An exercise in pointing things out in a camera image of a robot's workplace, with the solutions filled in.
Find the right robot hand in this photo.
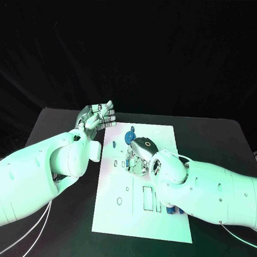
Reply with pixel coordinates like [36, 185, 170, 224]
[123, 136, 163, 177]

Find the blue gear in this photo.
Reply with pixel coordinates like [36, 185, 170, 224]
[123, 130, 137, 145]

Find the white task board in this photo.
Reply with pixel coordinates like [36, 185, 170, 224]
[86, 118, 193, 249]

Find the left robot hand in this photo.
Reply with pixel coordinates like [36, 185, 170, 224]
[74, 99, 118, 143]

